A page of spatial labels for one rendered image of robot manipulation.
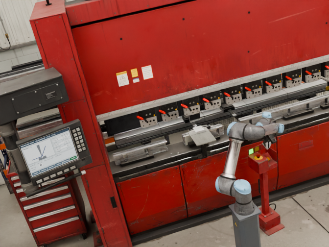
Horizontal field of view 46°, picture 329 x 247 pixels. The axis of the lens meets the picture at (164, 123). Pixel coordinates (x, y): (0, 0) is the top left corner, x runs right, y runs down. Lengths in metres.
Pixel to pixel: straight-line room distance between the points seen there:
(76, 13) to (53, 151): 1.02
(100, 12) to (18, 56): 4.40
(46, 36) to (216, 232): 2.38
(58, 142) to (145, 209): 1.28
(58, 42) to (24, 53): 4.44
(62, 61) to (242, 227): 1.77
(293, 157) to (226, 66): 1.20
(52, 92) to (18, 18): 4.55
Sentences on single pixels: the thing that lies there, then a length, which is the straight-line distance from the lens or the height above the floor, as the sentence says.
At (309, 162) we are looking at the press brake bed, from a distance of 4.17.
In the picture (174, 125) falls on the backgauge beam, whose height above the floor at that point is 0.97.
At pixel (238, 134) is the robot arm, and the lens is 2.86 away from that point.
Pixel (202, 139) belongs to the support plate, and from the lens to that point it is 3.41.
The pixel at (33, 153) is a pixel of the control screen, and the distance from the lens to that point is 2.81.
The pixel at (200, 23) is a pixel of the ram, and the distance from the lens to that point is 3.25.
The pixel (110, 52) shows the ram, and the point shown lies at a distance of 3.13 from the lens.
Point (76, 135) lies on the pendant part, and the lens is 2.82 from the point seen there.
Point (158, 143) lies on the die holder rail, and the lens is 3.53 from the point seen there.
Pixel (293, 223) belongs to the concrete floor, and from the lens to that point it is 4.00.
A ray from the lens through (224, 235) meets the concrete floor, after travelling 3.90.
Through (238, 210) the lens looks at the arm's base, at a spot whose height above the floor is 0.81.
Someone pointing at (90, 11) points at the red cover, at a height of 2.23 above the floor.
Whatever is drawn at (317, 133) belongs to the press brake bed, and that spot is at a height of 0.67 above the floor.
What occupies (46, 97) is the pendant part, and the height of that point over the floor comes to 1.83.
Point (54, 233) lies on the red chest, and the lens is 4.11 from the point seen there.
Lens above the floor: 2.73
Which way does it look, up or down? 27 degrees down
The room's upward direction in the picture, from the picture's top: 11 degrees counter-clockwise
